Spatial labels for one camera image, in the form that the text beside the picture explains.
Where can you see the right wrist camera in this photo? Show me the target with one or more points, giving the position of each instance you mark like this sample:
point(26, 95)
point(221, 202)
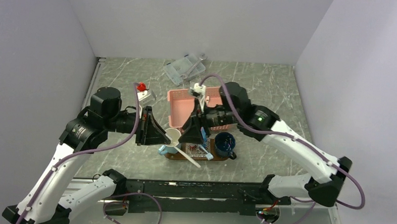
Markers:
point(198, 91)

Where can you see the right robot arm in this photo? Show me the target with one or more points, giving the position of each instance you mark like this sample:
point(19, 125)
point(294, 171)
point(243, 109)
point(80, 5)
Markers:
point(325, 173)

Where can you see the pink plastic basket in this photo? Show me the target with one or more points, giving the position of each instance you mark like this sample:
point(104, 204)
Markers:
point(182, 104)

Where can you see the oval wooden tray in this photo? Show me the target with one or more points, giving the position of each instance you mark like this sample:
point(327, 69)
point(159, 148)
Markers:
point(211, 147)

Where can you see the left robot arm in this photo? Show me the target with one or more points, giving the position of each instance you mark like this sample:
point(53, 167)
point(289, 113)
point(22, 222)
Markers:
point(46, 203)

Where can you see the blue toothpaste tube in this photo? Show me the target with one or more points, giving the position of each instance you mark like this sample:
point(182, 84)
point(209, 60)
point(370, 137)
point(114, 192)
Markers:
point(206, 141)

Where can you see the light blue toothbrush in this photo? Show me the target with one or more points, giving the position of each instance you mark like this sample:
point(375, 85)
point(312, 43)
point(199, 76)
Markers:
point(207, 155)

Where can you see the white toothbrush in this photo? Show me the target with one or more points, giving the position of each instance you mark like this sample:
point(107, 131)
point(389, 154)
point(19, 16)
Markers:
point(183, 152)

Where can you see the light blue mug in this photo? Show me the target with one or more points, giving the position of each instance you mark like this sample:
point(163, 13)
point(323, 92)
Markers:
point(163, 150)

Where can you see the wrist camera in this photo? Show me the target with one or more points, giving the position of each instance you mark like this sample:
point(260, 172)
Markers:
point(145, 96)
point(198, 91)

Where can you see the white toothpaste tube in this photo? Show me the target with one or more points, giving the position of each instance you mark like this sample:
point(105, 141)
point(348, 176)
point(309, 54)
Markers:
point(193, 147)

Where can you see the silver wrench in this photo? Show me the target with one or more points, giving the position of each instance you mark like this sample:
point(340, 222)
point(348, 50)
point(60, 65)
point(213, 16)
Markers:
point(185, 75)

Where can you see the clear plastic box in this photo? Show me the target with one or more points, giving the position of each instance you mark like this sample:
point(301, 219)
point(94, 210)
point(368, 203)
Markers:
point(174, 69)

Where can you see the clear acrylic toothbrush holder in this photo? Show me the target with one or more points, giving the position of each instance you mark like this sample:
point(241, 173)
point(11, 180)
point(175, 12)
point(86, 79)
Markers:
point(198, 153)

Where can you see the dark blue mug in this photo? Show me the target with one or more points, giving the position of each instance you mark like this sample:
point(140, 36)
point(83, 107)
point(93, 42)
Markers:
point(225, 145)

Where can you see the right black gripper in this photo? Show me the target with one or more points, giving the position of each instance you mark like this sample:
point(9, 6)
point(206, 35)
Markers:
point(192, 127)

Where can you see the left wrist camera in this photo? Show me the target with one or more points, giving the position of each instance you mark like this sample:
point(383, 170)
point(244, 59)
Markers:
point(145, 96)

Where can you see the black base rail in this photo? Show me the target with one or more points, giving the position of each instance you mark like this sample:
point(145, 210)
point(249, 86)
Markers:
point(197, 196)

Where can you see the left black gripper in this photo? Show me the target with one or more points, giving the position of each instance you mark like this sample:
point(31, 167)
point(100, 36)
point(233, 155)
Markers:
point(148, 131)

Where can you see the aluminium side rail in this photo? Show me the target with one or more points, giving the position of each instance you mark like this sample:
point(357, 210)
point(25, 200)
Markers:
point(68, 136)

